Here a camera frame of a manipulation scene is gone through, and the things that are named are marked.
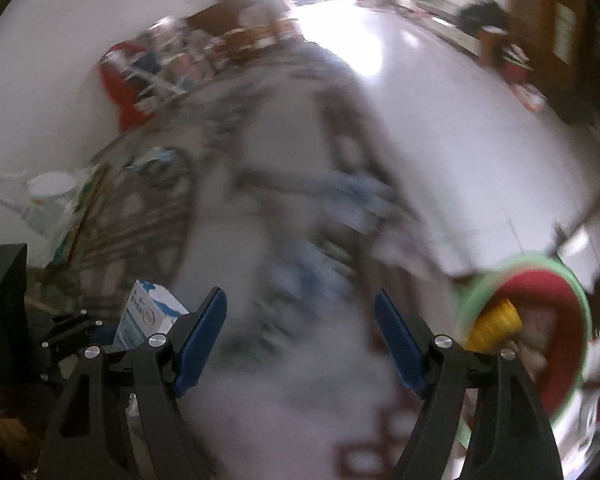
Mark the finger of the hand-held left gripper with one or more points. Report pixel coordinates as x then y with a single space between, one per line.
72 332

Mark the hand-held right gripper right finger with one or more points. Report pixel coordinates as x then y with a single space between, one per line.
397 340

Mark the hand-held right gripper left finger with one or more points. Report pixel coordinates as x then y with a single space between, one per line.
202 340

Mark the blue and white carton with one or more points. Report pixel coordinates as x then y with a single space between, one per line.
147 310

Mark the yellow drink carton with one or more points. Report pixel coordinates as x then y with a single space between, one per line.
495 325

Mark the green and red bin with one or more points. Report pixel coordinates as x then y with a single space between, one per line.
567 320

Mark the blue and white plastic wrapper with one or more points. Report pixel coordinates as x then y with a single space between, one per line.
152 159

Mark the red cloth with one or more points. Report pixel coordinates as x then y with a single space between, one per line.
122 95

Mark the white metal rack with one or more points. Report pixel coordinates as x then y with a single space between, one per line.
155 85

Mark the red floor bin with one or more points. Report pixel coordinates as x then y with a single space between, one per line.
517 72

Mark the carved wooden chair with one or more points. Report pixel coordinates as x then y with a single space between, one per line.
260 35

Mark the low television cabinet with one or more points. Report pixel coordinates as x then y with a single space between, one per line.
450 30

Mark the black bag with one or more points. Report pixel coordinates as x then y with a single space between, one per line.
480 12

